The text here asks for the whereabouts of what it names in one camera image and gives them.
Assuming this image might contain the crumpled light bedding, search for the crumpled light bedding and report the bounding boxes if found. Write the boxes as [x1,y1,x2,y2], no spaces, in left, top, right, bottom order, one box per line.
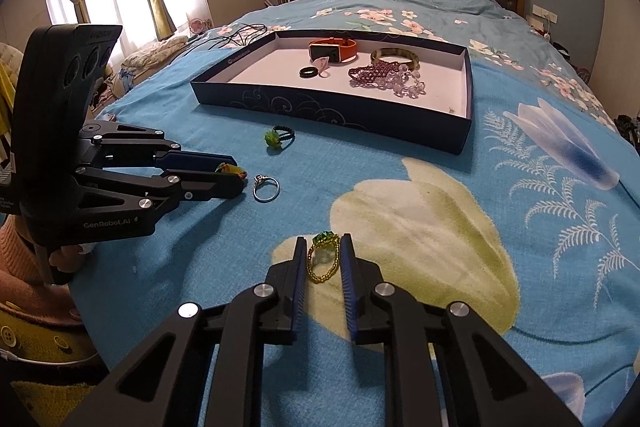
[117,34,194,74]

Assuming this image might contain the dark blue shallow box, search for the dark blue shallow box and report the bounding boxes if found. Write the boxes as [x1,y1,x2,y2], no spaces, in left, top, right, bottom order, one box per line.
[190,28,475,156]

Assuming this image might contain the person's left hand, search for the person's left hand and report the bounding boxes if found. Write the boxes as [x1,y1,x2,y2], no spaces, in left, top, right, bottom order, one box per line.
[47,244,96,275]

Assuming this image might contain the person's left forearm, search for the person's left forearm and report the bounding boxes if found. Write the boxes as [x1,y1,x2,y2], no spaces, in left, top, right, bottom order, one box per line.
[0,214,87,329]

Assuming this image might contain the translucent green bangle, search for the translucent green bangle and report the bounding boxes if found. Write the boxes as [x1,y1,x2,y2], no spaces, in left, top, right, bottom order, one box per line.
[370,48,420,72]

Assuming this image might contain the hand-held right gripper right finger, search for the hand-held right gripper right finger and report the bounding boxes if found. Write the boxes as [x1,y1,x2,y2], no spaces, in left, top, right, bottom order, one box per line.
[340,234,583,427]

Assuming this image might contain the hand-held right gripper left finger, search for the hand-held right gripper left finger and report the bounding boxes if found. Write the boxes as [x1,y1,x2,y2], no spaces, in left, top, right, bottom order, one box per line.
[60,235,308,427]

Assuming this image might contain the clear crystal bead bracelet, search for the clear crystal bead bracelet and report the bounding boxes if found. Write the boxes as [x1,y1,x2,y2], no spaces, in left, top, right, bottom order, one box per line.
[372,69,428,99]

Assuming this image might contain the blue blossom print duvet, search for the blue blossom print duvet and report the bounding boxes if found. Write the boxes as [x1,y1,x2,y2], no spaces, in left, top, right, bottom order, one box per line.
[200,0,618,128]

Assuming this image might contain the purple bead bracelet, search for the purple bead bracelet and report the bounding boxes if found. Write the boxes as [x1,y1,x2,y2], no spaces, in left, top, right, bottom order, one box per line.
[347,62,416,88]

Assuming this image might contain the silver ring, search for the silver ring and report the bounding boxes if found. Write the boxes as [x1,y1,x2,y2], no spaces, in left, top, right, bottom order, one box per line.
[252,174,280,202]

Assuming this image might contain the green yellow stone ring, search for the green yellow stone ring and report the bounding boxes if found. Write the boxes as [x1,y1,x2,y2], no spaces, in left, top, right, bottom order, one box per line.
[215,162,248,180]

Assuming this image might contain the pile of dark clothes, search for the pile of dark clothes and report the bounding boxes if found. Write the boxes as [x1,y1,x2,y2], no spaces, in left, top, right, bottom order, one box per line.
[612,113,640,144]

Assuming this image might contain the black cables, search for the black cables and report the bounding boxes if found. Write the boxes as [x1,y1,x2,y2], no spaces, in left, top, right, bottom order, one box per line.
[170,23,269,62]

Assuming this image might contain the green stone black band ring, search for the green stone black band ring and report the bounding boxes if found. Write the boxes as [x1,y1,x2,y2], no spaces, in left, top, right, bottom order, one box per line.
[264,125,297,154]

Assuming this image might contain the yellow buttoned garment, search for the yellow buttoned garment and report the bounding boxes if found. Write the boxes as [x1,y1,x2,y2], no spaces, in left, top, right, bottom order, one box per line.
[0,302,107,427]

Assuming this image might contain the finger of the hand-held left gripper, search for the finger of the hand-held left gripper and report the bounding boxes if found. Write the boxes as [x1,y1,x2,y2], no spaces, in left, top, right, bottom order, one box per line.
[72,164,246,228]
[77,121,234,172]

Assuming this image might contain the gold bead green stone ring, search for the gold bead green stone ring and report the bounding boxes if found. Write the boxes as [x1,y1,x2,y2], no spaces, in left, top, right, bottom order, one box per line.
[306,231,343,284]

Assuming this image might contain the orange band smart watch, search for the orange band smart watch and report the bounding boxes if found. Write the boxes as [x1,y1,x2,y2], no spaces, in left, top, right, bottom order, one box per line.
[307,36,357,64]

